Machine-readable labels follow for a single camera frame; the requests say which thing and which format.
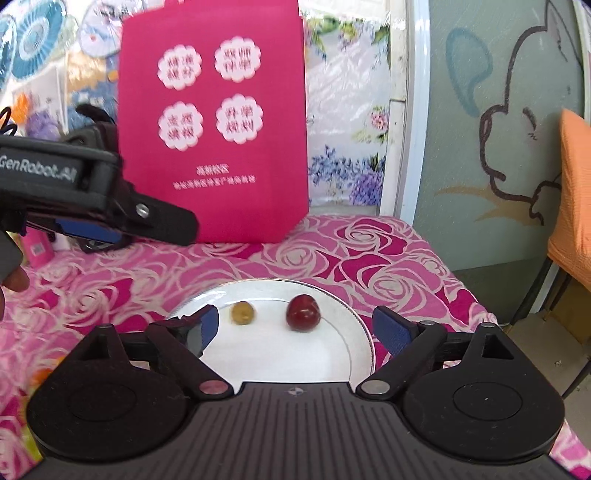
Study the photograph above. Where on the floral wall poster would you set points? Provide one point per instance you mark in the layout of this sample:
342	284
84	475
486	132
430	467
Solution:
347	73

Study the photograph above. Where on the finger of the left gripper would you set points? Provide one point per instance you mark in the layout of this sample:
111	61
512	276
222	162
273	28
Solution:
90	237
146	217

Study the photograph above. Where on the white door frame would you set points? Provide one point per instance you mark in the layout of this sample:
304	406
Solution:
410	55

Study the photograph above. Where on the dark red apple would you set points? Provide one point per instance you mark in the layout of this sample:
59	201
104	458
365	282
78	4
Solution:
303	313

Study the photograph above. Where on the pink rose tablecloth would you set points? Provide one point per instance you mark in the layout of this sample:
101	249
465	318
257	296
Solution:
83	395

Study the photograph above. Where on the orange covered chair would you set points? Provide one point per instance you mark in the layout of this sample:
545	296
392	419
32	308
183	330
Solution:
568	246

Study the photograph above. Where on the small brown kiwi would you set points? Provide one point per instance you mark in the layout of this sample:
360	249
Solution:
242	313

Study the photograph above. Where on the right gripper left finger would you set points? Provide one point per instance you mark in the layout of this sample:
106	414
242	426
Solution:
180	343

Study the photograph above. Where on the person left hand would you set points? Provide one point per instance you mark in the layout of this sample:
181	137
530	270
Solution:
13	276

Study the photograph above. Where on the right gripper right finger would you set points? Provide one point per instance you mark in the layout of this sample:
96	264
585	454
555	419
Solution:
412	346

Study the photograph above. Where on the pink water bottle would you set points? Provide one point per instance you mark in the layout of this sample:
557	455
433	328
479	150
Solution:
37	248

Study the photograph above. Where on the pink tote bag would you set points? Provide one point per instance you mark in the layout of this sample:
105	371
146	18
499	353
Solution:
211	115

